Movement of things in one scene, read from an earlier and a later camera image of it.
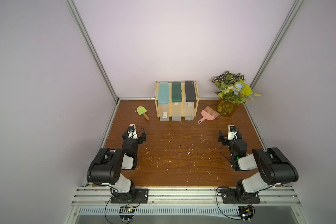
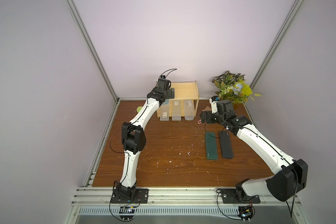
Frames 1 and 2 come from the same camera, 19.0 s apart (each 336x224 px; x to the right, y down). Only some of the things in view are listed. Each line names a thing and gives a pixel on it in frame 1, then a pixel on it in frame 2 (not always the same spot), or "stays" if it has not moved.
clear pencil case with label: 164,112 stays
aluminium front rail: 183,196 stays
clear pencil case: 176,111 stays
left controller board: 127,213 stays
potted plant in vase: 232,90 stays
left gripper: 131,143 to 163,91
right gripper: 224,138 to 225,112
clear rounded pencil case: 189,109 stays
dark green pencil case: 176,92 to 211,145
